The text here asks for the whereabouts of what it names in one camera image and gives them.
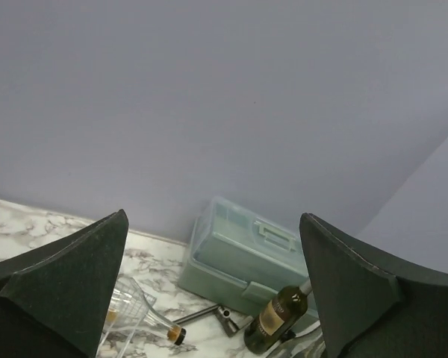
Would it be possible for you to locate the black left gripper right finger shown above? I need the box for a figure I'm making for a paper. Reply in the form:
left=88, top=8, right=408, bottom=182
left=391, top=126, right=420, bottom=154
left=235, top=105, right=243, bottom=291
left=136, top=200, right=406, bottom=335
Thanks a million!
left=299, top=213, right=448, bottom=357

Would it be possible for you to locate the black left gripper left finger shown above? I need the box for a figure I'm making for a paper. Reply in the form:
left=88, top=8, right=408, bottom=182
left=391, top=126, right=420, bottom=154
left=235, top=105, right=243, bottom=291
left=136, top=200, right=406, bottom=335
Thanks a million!
left=0, top=210, right=128, bottom=357

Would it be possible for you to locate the clear glass wine bottle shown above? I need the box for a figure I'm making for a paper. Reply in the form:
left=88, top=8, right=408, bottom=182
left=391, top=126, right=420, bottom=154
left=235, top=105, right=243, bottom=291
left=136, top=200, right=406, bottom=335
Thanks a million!
left=268, top=327, right=326, bottom=358

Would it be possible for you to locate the clear acrylic wine rack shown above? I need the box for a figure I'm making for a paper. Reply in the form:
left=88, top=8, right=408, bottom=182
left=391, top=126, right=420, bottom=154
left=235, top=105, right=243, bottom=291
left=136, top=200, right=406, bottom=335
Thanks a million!
left=96, top=274, right=157, bottom=357

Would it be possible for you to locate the dark green labelled wine bottle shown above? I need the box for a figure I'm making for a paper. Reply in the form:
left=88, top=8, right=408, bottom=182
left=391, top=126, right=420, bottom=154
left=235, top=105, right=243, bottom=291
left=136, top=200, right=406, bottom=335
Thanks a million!
left=243, top=280, right=312, bottom=355

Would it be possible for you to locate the clear bottle with cork stopper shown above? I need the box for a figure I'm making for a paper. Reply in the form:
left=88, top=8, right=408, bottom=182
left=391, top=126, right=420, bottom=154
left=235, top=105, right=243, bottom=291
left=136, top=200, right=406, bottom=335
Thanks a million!
left=104, top=294, right=187, bottom=345

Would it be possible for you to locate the grey metal rod tool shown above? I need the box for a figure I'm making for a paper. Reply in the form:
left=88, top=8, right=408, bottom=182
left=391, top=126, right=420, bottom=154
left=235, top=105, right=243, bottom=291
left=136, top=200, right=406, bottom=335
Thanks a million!
left=174, top=304, right=253, bottom=338

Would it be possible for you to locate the green plastic toolbox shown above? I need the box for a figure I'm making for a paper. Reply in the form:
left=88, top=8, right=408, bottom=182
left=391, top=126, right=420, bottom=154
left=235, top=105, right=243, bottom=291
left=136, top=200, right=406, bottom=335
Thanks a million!
left=178, top=197, right=308, bottom=316

